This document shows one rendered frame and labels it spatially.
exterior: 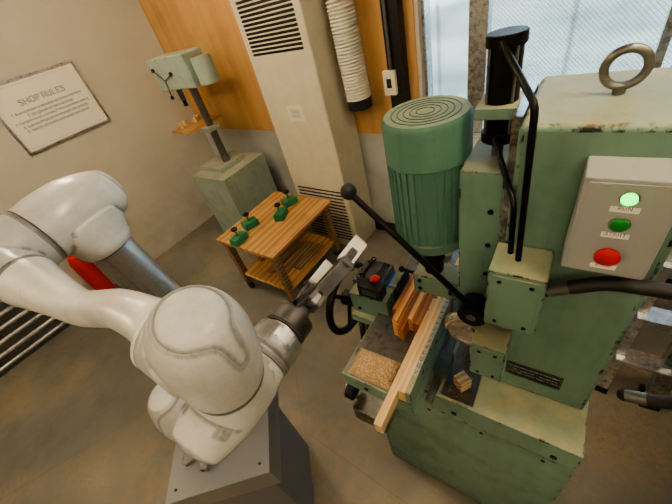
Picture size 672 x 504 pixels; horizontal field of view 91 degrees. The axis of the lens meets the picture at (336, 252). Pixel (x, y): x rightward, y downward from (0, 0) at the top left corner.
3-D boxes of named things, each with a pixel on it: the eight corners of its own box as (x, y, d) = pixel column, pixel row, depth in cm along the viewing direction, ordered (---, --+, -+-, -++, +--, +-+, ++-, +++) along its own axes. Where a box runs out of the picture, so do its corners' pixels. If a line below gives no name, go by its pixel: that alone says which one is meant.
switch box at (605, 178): (564, 242, 55) (588, 154, 45) (642, 254, 50) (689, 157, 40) (559, 267, 52) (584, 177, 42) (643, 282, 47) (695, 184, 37)
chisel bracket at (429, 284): (423, 277, 102) (421, 257, 96) (470, 288, 94) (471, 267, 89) (414, 294, 97) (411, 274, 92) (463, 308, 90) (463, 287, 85)
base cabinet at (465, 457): (425, 372, 181) (415, 285, 136) (548, 421, 150) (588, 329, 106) (391, 454, 155) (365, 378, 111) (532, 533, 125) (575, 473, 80)
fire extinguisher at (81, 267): (118, 286, 313) (72, 238, 275) (127, 292, 302) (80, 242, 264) (100, 300, 303) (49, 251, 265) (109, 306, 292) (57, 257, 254)
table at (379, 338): (398, 247, 136) (396, 236, 133) (476, 262, 120) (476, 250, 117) (319, 371, 102) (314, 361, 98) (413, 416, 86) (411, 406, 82)
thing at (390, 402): (448, 274, 111) (448, 265, 109) (454, 275, 110) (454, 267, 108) (375, 430, 80) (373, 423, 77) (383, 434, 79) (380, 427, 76)
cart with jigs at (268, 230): (294, 240, 303) (270, 178, 263) (346, 254, 272) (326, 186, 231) (245, 290, 267) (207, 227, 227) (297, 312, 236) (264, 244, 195)
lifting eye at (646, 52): (592, 93, 50) (605, 44, 46) (645, 90, 47) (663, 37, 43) (592, 96, 49) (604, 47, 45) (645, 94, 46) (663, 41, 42)
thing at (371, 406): (366, 397, 123) (362, 387, 118) (396, 412, 117) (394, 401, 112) (355, 418, 118) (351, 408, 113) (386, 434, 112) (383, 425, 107)
